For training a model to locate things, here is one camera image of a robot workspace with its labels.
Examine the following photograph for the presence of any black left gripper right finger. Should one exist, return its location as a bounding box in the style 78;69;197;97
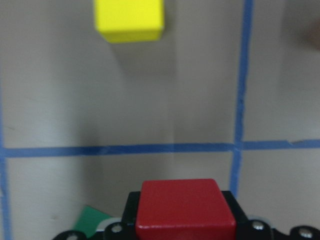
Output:
222;190;320;240

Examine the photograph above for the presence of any brown paper table cover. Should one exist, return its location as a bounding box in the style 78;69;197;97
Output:
0;0;320;240

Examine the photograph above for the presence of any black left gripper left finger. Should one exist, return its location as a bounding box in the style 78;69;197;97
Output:
54;191;140;240

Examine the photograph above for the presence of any green wooden block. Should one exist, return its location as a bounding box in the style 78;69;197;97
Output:
71;205;112;238

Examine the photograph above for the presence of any red wooden block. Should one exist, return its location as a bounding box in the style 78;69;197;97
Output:
135;179;237;240

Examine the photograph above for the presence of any yellow wooden block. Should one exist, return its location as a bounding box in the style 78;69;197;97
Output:
93;0;165;44

